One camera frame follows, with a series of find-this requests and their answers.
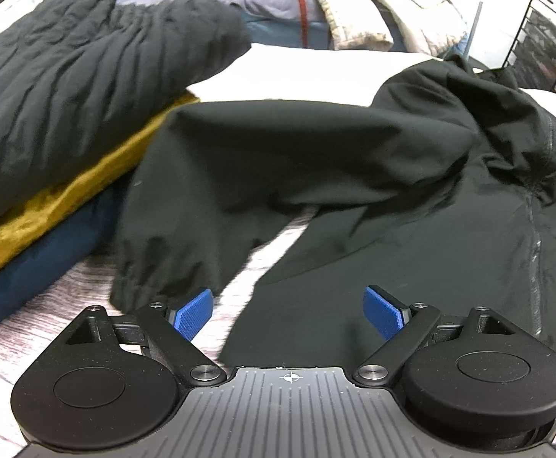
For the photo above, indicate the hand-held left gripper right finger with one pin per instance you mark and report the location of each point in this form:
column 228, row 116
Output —
column 381, row 316

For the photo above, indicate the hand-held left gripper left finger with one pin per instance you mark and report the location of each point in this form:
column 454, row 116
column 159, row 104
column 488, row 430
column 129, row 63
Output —
column 192, row 316

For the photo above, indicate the black jacket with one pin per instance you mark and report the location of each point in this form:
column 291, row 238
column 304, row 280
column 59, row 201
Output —
column 354, row 176

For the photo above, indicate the folded navy blue garment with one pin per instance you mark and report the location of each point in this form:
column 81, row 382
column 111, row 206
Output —
column 44, row 267

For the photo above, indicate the folded mustard yellow garment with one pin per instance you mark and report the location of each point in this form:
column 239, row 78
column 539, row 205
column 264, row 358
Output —
column 44, row 214

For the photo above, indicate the folded black garment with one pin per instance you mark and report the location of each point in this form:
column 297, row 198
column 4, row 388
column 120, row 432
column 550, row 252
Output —
column 68, row 81

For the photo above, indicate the beige quilted jacket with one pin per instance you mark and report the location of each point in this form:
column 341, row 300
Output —
column 354, row 14

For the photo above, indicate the grey blue jacket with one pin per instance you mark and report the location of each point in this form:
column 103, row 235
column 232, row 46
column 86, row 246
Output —
column 268, row 4

